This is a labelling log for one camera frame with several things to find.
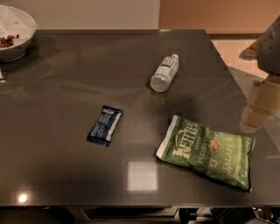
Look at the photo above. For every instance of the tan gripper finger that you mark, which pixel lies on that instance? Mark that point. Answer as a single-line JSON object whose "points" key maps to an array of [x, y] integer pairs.
{"points": [[263, 102]]}

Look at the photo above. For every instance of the white bowl with food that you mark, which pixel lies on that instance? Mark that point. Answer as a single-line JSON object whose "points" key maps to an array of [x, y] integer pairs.
{"points": [[17, 29]]}

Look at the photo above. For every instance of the green kettle chips bag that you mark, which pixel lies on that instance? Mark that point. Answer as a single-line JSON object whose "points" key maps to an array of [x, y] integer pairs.
{"points": [[218, 155]]}

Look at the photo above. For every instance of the blue rxbar blueberry wrapper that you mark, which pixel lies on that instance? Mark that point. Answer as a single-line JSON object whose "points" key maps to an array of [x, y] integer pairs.
{"points": [[104, 128]]}

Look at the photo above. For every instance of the clear plastic water bottle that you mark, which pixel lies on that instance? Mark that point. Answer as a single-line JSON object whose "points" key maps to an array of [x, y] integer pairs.
{"points": [[162, 78]]}

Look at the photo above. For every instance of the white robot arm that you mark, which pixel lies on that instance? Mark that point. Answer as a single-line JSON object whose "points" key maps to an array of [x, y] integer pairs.
{"points": [[268, 56]]}

